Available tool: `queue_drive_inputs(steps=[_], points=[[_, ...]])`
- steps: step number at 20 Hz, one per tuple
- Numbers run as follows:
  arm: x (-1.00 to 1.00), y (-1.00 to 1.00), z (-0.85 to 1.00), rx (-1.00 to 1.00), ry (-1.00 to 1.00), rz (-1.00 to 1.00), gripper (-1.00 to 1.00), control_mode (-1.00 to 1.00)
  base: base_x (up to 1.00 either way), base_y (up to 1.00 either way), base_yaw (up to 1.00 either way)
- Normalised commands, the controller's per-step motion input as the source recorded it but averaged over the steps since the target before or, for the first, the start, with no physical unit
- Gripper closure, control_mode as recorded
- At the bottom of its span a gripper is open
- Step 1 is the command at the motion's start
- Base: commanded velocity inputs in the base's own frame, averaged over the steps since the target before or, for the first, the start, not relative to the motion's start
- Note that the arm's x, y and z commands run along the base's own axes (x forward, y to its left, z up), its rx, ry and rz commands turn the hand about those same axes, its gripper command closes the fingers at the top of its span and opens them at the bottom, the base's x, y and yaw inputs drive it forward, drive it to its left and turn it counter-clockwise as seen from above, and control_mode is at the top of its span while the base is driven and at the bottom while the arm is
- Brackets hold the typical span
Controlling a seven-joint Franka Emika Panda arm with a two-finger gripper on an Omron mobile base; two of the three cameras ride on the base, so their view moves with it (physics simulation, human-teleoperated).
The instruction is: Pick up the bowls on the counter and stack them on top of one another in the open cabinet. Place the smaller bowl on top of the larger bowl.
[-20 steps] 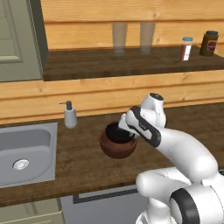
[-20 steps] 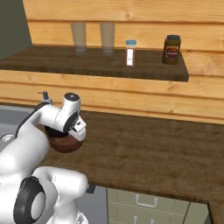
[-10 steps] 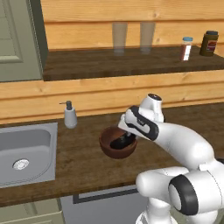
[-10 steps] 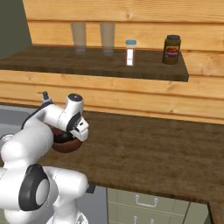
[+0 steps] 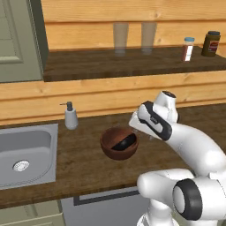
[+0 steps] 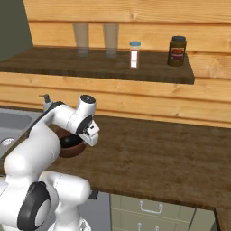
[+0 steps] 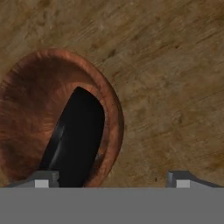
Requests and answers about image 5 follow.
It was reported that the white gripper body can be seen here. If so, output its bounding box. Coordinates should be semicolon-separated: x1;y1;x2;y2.
128;110;146;134

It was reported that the brown wooden bowl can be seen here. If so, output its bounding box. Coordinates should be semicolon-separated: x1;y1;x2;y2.
99;126;139;162

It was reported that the dark wooden cabinet shelf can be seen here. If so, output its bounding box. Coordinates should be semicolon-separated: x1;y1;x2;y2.
42;45;226;83

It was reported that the grey-green cabinet door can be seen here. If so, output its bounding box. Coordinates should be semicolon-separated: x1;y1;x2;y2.
0;0;49;84

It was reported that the grey soap dispenser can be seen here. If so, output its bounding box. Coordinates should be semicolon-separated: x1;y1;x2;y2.
59;101;79;131

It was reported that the clear drinking glass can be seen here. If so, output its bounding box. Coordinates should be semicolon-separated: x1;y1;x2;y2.
113;22;130;56
140;21;158;54

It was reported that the blue-lidded spice jar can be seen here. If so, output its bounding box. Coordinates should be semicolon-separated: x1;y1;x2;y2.
181;36;196;63

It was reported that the grey dishwasher front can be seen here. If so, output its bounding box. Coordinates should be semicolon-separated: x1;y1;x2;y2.
60;186;152;226

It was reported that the grey metal sink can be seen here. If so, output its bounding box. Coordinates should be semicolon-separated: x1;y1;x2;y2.
0;123;59;191

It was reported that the brown jar with dark lid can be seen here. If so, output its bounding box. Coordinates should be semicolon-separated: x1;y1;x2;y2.
200;30;222;58

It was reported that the grey-green base cupboard door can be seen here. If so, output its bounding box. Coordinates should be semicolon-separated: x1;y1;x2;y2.
0;200;66;226

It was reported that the dark dishwasher handle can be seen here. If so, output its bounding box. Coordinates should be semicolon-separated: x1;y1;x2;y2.
72;190;141;207

